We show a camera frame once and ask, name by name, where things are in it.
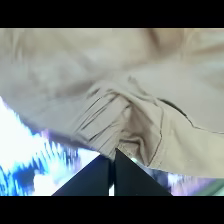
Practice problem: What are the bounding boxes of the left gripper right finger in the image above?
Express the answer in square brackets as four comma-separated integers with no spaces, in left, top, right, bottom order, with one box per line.
[114,148,173,197]

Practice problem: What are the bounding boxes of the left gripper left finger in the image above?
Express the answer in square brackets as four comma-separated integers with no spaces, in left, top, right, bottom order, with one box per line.
[51,154,114,197]

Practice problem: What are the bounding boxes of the beige garment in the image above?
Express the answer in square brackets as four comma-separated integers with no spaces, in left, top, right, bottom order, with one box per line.
[0,27,224,179]

